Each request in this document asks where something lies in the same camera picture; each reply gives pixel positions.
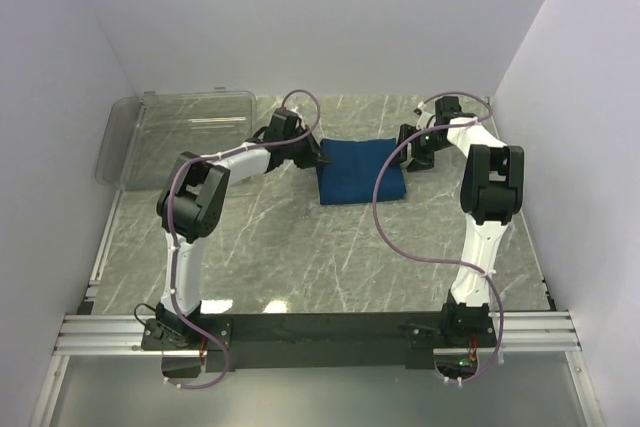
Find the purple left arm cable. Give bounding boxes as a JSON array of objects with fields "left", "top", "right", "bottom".
[{"left": 164, "top": 88, "right": 322, "bottom": 391}]

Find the blue printed t-shirt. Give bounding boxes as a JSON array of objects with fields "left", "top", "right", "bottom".
[{"left": 316, "top": 139, "right": 396, "bottom": 206}]

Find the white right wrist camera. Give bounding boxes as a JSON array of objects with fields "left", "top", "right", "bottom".
[{"left": 413, "top": 101, "right": 435, "bottom": 130}]

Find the clear plastic bin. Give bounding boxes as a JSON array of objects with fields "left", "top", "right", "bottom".
[{"left": 95, "top": 88, "right": 257, "bottom": 191}]

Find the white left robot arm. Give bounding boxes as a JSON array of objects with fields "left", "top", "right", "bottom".
[{"left": 155, "top": 108, "right": 330, "bottom": 349}]

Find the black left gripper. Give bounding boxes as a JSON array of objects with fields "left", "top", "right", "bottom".
[{"left": 283, "top": 125, "right": 331, "bottom": 170}]

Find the aluminium rail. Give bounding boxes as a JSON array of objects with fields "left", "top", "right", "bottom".
[{"left": 53, "top": 311, "right": 582, "bottom": 356}]

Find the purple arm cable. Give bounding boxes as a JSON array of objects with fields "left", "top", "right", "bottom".
[
  {"left": 164, "top": 88, "right": 322, "bottom": 391},
  {"left": 372, "top": 90, "right": 505, "bottom": 388}
]

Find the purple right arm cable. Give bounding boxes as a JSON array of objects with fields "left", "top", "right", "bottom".
[{"left": 372, "top": 90, "right": 505, "bottom": 388}]

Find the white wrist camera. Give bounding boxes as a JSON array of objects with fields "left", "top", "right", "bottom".
[
  {"left": 413, "top": 101, "right": 435, "bottom": 130},
  {"left": 280, "top": 105, "right": 304, "bottom": 120}
]

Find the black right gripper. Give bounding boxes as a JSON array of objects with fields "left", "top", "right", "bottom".
[{"left": 387, "top": 124, "right": 452, "bottom": 173}]

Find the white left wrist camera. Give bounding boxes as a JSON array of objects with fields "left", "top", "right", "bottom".
[{"left": 280, "top": 105, "right": 304, "bottom": 120}]

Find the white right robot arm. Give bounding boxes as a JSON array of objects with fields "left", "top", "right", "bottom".
[{"left": 394, "top": 93, "right": 524, "bottom": 346}]

